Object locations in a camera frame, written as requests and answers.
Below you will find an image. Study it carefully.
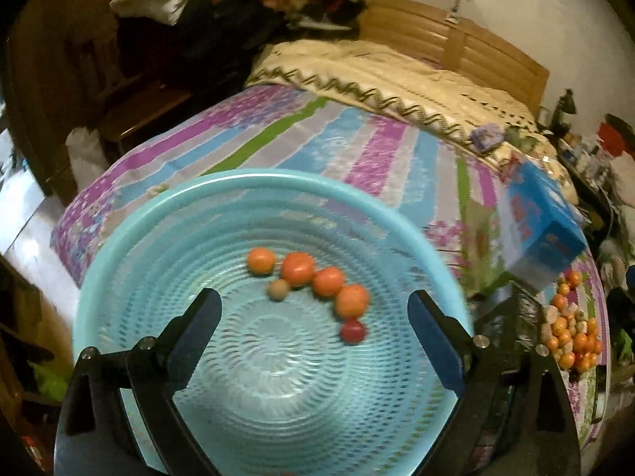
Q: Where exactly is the wooden nightstand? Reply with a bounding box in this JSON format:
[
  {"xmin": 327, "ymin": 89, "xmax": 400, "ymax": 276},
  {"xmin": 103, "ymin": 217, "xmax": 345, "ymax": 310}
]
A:
[{"xmin": 64, "ymin": 30, "xmax": 199, "ymax": 169}]

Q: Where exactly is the red cloth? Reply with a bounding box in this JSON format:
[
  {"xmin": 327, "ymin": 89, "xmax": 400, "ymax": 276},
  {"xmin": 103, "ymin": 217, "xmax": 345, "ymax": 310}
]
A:
[{"xmin": 598, "ymin": 121, "xmax": 635, "ymax": 157}]

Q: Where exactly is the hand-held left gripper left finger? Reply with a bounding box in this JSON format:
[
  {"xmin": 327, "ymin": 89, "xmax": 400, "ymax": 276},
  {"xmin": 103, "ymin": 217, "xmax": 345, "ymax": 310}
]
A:
[{"xmin": 54, "ymin": 288, "xmax": 222, "ymax": 476}]

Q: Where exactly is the purple snack packet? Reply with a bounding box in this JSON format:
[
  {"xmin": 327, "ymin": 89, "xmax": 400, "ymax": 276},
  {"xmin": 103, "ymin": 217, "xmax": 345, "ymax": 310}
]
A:
[{"xmin": 470, "ymin": 124, "xmax": 504, "ymax": 152}]

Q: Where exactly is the red tomato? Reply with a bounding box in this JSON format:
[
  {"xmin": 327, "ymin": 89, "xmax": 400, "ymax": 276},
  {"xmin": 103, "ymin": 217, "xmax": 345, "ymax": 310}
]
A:
[{"xmin": 340, "ymin": 320, "xmax": 368, "ymax": 344}]

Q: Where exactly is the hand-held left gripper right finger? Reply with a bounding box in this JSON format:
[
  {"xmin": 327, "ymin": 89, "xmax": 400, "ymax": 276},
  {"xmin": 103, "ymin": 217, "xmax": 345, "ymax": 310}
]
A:
[{"xmin": 407, "ymin": 289, "xmax": 582, "ymax": 476}]

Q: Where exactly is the pile of oranges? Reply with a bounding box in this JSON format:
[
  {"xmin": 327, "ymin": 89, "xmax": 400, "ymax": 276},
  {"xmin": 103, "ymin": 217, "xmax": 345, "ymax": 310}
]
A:
[{"xmin": 540, "ymin": 268, "xmax": 605, "ymax": 374}]

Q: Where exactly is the white plastic bag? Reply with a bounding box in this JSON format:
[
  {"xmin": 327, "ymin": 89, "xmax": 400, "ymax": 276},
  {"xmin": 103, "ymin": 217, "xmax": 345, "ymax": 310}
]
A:
[{"xmin": 66, "ymin": 128, "xmax": 109, "ymax": 186}]

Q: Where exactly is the leafy green vegetable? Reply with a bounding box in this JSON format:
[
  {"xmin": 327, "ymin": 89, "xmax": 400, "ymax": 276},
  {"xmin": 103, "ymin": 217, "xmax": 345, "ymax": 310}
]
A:
[{"xmin": 505, "ymin": 126, "xmax": 539, "ymax": 150}]

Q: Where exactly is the black flat object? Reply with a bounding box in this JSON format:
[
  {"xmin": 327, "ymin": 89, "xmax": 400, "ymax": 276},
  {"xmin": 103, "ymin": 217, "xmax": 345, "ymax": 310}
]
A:
[{"xmin": 473, "ymin": 282, "xmax": 546, "ymax": 358}]

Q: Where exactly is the wooden headboard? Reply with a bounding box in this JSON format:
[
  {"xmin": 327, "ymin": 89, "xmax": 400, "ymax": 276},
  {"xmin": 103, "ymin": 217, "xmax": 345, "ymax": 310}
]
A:
[{"xmin": 354, "ymin": 0, "xmax": 550, "ymax": 112}]

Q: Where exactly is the green cloth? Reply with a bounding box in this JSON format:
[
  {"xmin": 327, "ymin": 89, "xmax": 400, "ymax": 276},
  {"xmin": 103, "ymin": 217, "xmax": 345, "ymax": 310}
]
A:
[{"xmin": 30, "ymin": 362, "xmax": 70, "ymax": 402}]

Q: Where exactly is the black cloth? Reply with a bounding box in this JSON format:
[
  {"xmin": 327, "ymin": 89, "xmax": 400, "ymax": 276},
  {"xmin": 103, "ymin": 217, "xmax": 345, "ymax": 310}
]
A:
[{"xmin": 606, "ymin": 285, "xmax": 635, "ymax": 343}]

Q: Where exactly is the orange tomato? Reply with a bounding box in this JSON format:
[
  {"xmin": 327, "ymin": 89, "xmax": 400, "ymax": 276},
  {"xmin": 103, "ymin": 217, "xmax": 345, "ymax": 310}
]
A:
[
  {"xmin": 335, "ymin": 285, "xmax": 370, "ymax": 319},
  {"xmin": 281, "ymin": 252, "xmax": 316, "ymax": 287},
  {"xmin": 247, "ymin": 247, "xmax": 276, "ymax": 274},
  {"xmin": 312, "ymin": 267, "xmax": 345, "ymax": 298}
]

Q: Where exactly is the light blue plastic basket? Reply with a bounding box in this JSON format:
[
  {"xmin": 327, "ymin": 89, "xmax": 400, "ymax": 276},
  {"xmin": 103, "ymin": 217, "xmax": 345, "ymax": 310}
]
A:
[{"xmin": 73, "ymin": 169, "xmax": 475, "ymax": 476}]

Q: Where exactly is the pile of dark clothes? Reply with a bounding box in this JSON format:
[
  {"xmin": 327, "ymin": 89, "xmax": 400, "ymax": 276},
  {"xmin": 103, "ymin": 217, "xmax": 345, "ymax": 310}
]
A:
[{"xmin": 116, "ymin": 0, "xmax": 370, "ymax": 92}]

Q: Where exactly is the blue cardboard box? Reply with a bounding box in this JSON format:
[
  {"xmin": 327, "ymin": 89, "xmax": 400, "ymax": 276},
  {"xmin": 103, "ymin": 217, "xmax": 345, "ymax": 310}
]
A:
[{"xmin": 496, "ymin": 159, "xmax": 587, "ymax": 291}]

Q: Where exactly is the cream zigzag quilt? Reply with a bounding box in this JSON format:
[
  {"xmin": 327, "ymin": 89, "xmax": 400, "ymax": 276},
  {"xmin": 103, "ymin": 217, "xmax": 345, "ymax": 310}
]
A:
[{"xmin": 245, "ymin": 41, "xmax": 580, "ymax": 204}]

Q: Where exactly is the striped floral bedsheet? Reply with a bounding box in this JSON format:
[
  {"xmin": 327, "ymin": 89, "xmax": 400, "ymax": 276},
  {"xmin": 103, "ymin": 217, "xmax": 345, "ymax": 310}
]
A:
[{"xmin": 50, "ymin": 84, "xmax": 611, "ymax": 462}]

